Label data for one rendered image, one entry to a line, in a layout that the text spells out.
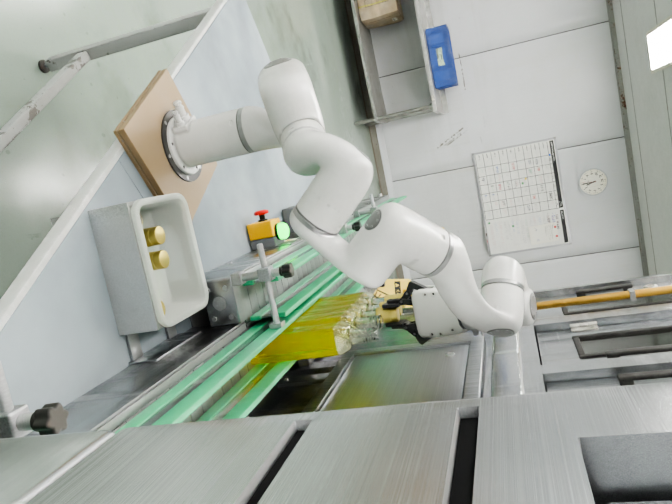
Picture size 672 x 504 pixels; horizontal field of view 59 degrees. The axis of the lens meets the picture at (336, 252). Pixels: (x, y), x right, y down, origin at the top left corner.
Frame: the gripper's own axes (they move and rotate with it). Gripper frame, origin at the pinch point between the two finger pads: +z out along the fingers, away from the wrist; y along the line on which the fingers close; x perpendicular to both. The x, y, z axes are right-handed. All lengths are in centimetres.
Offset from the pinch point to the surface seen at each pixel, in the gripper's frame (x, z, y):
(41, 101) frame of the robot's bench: -2, 100, 68
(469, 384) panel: 7.9, -16.7, -12.3
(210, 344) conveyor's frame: 33.6, 20.2, 5.4
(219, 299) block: 23.5, 25.3, 11.3
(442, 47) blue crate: -496, 147, 140
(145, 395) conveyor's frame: 54, 14, 5
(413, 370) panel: -0.5, -1.6, -12.7
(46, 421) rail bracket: 81, -6, 14
